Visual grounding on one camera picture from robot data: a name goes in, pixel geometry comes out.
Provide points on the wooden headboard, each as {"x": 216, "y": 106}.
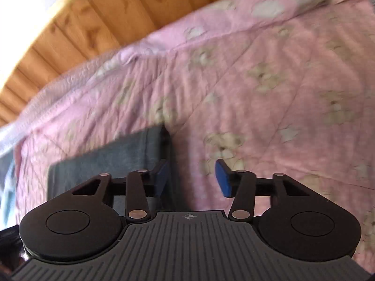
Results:
{"x": 117, "y": 11}

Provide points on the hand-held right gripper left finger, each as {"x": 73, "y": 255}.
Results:
{"x": 162, "y": 180}

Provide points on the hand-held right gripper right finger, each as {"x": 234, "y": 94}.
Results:
{"x": 224, "y": 180}

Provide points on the clear bubble wrap sheet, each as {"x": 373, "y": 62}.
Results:
{"x": 58, "y": 85}

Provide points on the grey pants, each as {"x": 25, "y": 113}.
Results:
{"x": 117, "y": 155}

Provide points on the pink bear print blanket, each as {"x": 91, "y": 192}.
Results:
{"x": 263, "y": 79}

